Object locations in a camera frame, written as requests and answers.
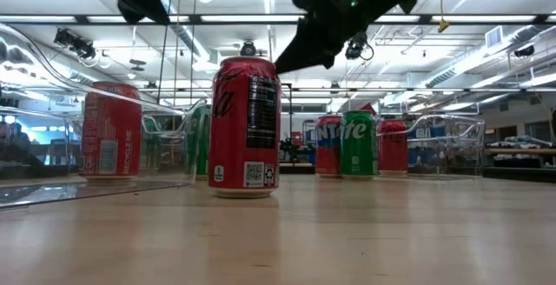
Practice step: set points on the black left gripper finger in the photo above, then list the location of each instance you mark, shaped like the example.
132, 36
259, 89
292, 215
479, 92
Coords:
152, 7
130, 9

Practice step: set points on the red Fanta soda can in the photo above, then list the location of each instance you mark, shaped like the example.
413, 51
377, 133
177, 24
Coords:
328, 154
110, 137

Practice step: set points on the green Sprite soda can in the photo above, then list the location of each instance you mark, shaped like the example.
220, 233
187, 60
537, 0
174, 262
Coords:
200, 146
358, 154

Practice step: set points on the red Coca-Cola soda can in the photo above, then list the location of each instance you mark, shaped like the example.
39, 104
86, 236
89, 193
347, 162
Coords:
234, 146
393, 150

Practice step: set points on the clear plastic bin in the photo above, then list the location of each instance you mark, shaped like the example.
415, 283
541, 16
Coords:
43, 194
475, 146

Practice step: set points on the overhead bar with light strips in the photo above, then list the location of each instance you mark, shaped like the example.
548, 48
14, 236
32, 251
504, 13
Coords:
195, 18

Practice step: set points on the red angled panels rack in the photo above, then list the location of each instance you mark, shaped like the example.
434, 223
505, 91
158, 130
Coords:
368, 108

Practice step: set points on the black track spotlights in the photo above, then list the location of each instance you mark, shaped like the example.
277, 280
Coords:
80, 48

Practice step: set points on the thin black pole stand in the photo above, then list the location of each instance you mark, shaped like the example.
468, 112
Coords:
291, 120

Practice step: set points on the small black tripod device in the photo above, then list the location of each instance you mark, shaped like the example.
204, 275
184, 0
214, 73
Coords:
289, 148

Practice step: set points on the blue storage bins shelf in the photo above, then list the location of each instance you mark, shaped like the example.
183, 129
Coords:
434, 157

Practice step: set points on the white air vent grille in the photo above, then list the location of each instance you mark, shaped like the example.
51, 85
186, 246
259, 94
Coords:
494, 37

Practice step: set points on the person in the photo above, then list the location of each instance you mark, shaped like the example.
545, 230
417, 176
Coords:
19, 139

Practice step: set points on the black ceiling speaker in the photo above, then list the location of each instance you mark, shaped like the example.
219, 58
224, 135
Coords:
524, 51

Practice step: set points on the pale tools on workbench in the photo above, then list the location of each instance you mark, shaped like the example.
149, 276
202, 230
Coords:
521, 141

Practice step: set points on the wooden workbench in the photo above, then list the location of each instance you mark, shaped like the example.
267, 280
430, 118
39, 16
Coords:
521, 151

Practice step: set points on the black hanging camera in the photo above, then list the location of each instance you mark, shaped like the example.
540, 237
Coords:
356, 46

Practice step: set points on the black ceiling dome camera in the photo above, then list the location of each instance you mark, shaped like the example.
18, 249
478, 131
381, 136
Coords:
248, 50

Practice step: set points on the black aluminium table frame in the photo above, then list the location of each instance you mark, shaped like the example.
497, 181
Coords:
521, 173

